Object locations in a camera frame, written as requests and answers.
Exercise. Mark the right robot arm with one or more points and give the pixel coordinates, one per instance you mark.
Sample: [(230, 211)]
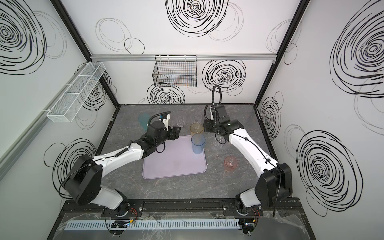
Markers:
[(274, 179)]

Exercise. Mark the white wire shelf basket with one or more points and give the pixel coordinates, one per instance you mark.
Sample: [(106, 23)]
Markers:
[(83, 92)]

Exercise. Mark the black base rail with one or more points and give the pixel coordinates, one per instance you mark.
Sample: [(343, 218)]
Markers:
[(225, 207)]

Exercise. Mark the pink plastic cup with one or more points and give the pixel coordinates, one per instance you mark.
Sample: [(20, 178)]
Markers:
[(230, 163)]

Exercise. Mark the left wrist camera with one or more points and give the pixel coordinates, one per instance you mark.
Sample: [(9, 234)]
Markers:
[(165, 118)]

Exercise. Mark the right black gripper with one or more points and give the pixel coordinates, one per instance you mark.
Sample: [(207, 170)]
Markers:
[(210, 126)]

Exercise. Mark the clear glass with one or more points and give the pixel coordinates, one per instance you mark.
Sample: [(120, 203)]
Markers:
[(181, 120), (196, 118), (219, 141)]

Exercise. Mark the lilac plastic tray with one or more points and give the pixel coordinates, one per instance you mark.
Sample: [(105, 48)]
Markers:
[(178, 159)]

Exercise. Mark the blue plastic cup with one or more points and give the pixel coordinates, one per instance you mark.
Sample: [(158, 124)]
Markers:
[(198, 143)]

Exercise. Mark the black wire basket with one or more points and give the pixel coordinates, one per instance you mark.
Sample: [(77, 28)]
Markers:
[(176, 70)]

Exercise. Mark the yellow plastic cup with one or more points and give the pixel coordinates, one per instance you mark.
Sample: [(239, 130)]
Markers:
[(196, 128)]

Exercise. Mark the clear glass near right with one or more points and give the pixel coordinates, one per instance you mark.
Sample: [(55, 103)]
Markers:
[(219, 141)]

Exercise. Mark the teal plastic cup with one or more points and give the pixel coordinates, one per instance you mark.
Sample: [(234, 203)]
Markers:
[(143, 120)]

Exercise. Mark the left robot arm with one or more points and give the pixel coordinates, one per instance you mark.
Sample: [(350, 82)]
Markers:
[(84, 182)]

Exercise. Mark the white slotted cable duct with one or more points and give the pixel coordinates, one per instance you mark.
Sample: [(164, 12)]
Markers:
[(116, 225)]

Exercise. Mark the clear glass middle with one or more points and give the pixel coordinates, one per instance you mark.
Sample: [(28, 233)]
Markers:
[(196, 118)]

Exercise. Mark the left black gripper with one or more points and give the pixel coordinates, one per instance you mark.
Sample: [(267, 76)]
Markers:
[(173, 133)]

